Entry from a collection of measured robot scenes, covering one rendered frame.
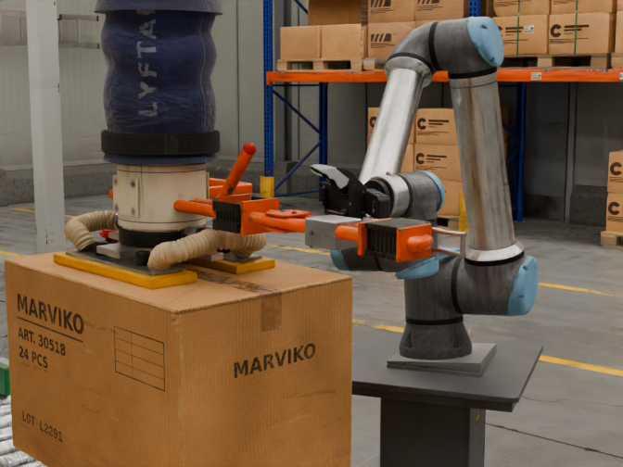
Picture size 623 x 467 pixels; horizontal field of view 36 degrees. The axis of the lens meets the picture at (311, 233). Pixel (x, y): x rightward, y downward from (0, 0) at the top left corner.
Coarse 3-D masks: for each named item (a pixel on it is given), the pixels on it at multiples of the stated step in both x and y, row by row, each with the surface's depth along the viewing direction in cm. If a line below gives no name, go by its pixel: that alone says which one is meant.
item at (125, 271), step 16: (64, 256) 190; (80, 256) 188; (96, 256) 187; (144, 256) 177; (96, 272) 181; (112, 272) 177; (128, 272) 174; (144, 272) 172; (160, 272) 172; (176, 272) 174; (192, 272) 175
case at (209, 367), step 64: (64, 320) 181; (128, 320) 165; (192, 320) 156; (256, 320) 165; (320, 320) 176; (64, 384) 184; (128, 384) 167; (192, 384) 157; (256, 384) 167; (320, 384) 178; (64, 448) 186; (128, 448) 169; (192, 448) 159; (256, 448) 169; (320, 448) 180
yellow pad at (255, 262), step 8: (224, 256) 188; (232, 256) 188; (256, 256) 188; (192, 264) 191; (200, 264) 189; (208, 264) 187; (216, 264) 186; (224, 264) 184; (232, 264) 183; (240, 264) 182; (248, 264) 184; (256, 264) 185; (264, 264) 186; (272, 264) 188; (232, 272) 182; (240, 272) 182
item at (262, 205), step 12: (216, 204) 169; (228, 204) 166; (240, 204) 170; (252, 204) 166; (264, 204) 168; (276, 204) 170; (216, 216) 170; (228, 216) 168; (240, 216) 166; (216, 228) 169; (228, 228) 167; (252, 228) 167; (264, 228) 169
